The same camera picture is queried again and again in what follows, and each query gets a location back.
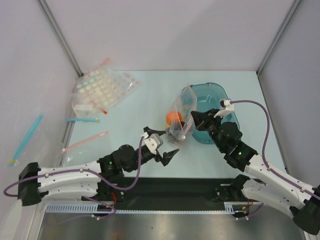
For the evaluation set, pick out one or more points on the zip bag red dots back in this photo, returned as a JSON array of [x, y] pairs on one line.
[[124, 83]]

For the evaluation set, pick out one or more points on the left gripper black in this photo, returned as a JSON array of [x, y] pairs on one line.
[[166, 157]]

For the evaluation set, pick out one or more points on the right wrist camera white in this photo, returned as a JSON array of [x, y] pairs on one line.
[[226, 108]]

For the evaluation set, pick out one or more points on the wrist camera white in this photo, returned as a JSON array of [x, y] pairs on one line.
[[153, 142], [226, 108]]

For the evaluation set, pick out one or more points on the zip bag pastel dots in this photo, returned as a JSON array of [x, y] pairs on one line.
[[94, 92]]

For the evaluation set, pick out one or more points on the clear bag teal zipper wall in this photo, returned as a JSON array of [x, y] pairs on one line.
[[34, 146]]

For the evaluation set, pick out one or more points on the zip bag blue zipper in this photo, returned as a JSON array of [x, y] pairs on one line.
[[82, 120]]

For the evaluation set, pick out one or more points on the right aluminium frame post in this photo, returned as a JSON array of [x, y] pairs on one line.
[[279, 35]]

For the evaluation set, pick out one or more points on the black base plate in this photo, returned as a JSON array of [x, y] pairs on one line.
[[172, 194]]

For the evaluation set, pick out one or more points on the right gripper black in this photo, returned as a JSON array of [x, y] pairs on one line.
[[206, 120]]

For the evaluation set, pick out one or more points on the purple grape bunch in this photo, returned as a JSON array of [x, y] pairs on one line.
[[175, 135]]

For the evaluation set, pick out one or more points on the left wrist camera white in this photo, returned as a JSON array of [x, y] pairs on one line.
[[153, 142]]

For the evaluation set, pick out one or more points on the aluminium frame post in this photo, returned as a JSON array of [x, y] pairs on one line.
[[55, 28], [279, 35]]

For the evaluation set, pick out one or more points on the left aluminium frame post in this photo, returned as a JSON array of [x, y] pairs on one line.
[[55, 28]]

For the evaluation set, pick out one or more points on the clear zip bag red dots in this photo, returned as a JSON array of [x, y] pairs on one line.
[[184, 103]]

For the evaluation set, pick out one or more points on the orange fruit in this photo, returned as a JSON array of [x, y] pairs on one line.
[[173, 117]]

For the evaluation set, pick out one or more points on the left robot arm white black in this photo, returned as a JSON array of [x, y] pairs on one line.
[[118, 170]]

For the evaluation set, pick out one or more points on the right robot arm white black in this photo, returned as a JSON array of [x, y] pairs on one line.
[[269, 185]]

